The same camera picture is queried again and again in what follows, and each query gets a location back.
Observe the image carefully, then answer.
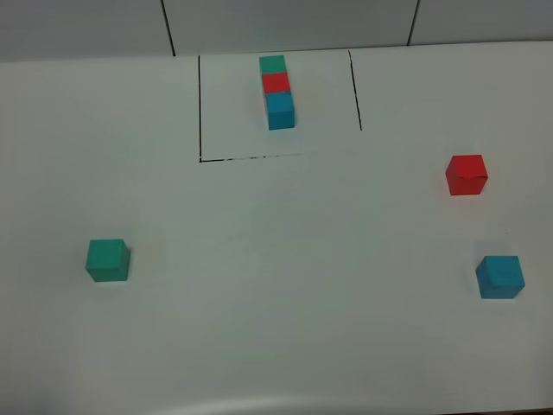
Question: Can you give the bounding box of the green template block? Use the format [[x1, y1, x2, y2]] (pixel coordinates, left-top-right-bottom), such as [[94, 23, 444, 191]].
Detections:
[[259, 54, 287, 75]]

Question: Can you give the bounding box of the red template block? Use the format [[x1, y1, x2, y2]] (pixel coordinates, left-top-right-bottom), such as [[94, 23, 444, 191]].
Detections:
[[262, 72, 290, 94]]

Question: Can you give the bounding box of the blue template block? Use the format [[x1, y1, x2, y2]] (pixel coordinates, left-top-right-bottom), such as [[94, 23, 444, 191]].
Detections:
[[264, 92, 296, 131]]

